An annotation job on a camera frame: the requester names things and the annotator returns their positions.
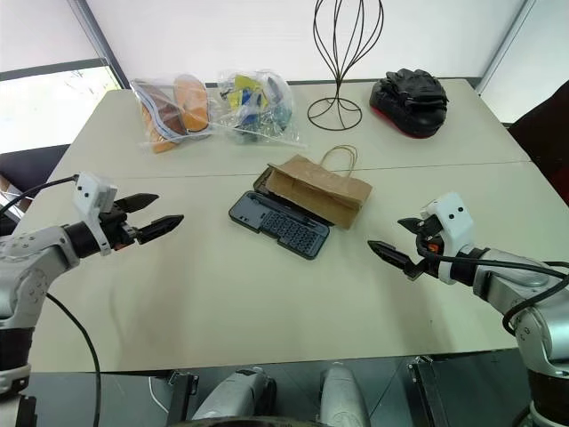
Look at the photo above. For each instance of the silver right robot leg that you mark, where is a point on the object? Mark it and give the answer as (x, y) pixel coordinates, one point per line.
(342, 391)

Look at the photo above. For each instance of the black screwdriver bit case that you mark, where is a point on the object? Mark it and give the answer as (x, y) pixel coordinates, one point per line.
(284, 231)

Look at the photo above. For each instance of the clear bag with blue-yellow parts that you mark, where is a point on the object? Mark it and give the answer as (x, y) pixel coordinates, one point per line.
(258, 111)

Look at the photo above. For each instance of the orange shoe insole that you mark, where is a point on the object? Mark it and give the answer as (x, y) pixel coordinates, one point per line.
(193, 102)

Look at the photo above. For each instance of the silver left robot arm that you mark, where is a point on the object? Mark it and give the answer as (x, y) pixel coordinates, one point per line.
(26, 255)

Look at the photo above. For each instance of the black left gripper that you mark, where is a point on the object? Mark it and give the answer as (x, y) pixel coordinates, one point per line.
(116, 231)

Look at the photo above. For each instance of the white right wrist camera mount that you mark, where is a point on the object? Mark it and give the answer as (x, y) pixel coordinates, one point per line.
(453, 220)

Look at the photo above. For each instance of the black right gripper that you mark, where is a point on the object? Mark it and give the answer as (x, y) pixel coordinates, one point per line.
(427, 249)

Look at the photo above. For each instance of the black metal table bracket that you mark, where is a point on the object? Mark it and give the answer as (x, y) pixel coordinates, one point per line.
(182, 396)
(427, 387)

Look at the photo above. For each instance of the clear plastic bag with insoles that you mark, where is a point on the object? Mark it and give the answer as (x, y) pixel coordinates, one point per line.
(155, 95)

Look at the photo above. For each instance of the silver robot leg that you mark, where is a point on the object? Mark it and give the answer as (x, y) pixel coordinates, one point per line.
(342, 391)
(235, 396)

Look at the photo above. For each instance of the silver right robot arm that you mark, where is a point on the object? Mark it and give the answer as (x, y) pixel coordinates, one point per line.
(544, 329)

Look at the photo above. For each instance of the black chair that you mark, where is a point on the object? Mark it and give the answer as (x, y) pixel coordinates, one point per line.
(31, 164)

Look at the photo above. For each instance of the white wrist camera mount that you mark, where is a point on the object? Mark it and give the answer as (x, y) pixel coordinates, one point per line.
(453, 220)
(91, 193)

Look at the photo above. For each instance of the brown paper bag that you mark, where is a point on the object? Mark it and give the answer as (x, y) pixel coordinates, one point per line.
(320, 187)

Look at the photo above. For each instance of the grey window frame post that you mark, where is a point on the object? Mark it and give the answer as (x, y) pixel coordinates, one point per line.
(100, 40)
(511, 49)

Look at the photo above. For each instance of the black and red boxing pad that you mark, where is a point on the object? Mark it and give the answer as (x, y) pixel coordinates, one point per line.
(409, 104)

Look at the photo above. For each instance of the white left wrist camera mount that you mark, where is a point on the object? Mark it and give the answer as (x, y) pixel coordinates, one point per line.
(91, 193)

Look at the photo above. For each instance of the silver left robot leg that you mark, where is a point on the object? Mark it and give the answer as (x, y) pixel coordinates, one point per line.
(235, 396)

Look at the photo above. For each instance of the dark red chair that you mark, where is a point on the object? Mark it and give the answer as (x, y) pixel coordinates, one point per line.
(547, 133)

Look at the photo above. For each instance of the brown striped-edge shoe insole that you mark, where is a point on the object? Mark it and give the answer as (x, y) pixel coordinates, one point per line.
(164, 111)

